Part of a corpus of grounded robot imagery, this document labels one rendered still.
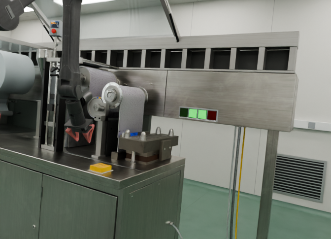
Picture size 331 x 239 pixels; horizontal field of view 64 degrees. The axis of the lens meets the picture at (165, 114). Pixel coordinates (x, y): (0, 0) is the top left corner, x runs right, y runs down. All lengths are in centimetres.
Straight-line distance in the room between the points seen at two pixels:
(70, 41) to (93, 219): 78
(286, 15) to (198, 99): 264
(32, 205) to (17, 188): 15
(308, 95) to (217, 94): 237
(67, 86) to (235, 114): 91
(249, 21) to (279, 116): 274
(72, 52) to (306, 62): 324
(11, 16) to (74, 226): 98
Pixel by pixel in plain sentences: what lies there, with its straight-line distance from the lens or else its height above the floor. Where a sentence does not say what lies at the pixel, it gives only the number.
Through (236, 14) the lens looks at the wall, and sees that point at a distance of 419.
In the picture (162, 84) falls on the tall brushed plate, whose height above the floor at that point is 135.
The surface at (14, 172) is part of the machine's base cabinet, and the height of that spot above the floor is 77.
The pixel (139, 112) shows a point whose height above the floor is 116.
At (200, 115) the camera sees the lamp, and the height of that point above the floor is 118.
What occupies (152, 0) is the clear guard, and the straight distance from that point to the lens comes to 168.
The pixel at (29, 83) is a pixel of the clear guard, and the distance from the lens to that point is 236.
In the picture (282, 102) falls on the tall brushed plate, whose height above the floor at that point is 129.
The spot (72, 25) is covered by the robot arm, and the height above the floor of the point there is 149.
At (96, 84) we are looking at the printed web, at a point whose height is 131.
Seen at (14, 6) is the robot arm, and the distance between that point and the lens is 84.
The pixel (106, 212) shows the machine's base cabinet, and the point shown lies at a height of 73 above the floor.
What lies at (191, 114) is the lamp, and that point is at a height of 118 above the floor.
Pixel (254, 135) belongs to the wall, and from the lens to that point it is 390.
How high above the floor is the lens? 125
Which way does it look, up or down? 3 degrees down
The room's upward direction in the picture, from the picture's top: 5 degrees clockwise
